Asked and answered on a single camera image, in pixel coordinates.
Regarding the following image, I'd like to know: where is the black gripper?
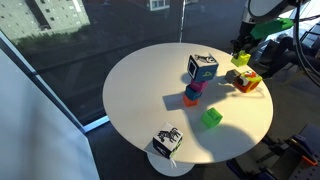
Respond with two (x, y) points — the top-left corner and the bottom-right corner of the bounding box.
(231, 20), (260, 56)

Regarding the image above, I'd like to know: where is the yellow plastic cube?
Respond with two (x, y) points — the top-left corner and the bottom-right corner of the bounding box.
(230, 50), (252, 68)

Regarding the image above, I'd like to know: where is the blue fabric cube green triangle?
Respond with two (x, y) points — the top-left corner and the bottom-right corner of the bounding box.
(187, 53), (220, 83)

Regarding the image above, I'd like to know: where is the small magenta cube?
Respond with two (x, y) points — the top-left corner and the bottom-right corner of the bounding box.
(189, 79), (210, 92)

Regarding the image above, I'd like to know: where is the small blue cube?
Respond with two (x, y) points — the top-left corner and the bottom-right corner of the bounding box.
(184, 84), (203, 101)

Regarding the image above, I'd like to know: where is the small orange cube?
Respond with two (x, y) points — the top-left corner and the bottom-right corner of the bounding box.
(182, 92), (200, 108)

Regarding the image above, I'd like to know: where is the green plastic cube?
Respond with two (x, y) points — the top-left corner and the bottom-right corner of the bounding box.
(200, 106), (224, 130)

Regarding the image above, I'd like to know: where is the navy fabric cube zebra print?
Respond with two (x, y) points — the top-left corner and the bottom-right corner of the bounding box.
(152, 121), (184, 160)

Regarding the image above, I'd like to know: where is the person in dark clothes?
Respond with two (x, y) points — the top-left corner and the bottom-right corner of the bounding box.
(259, 33), (320, 80)

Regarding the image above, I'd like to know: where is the white window mullion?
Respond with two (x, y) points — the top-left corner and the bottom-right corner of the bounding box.
(179, 0), (187, 44)

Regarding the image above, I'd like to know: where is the blue and orange clamp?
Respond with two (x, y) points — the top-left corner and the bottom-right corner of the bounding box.
(285, 132), (320, 168)

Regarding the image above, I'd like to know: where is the dark equipment base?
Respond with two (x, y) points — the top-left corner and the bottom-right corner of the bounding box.
(225, 123), (320, 180)

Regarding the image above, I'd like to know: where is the grey building outside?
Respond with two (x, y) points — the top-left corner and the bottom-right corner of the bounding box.
(0, 0), (91, 42)

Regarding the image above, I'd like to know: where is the white partition board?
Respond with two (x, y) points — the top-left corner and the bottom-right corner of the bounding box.
(0, 48), (101, 180)

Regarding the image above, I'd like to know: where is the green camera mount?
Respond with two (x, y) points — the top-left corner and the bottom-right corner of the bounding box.
(249, 17), (295, 41)

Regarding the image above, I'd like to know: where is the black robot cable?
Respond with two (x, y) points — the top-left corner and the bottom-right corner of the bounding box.
(291, 0), (320, 88)

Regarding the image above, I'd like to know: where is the white table pedestal base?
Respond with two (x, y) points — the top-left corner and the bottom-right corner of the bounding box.
(146, 151), (197, 178)

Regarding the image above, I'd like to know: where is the white window frame strip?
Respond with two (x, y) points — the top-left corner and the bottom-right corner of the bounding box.
(0, 30), (112, 133)

